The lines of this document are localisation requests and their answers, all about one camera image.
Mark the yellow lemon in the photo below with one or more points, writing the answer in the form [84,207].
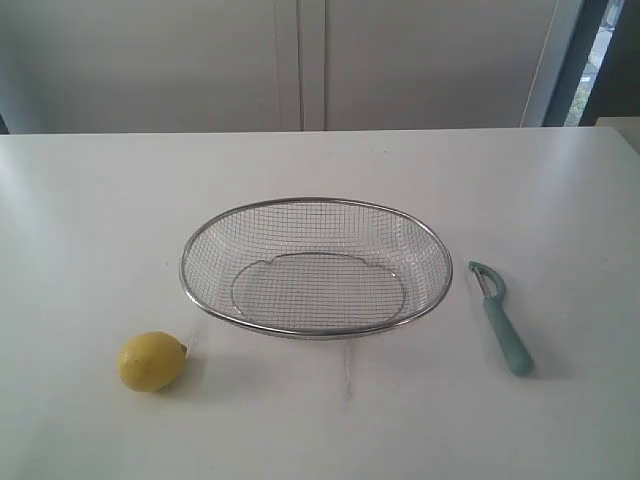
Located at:
[151,361]

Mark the oval wire mesh basket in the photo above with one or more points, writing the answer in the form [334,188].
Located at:
[315,268]

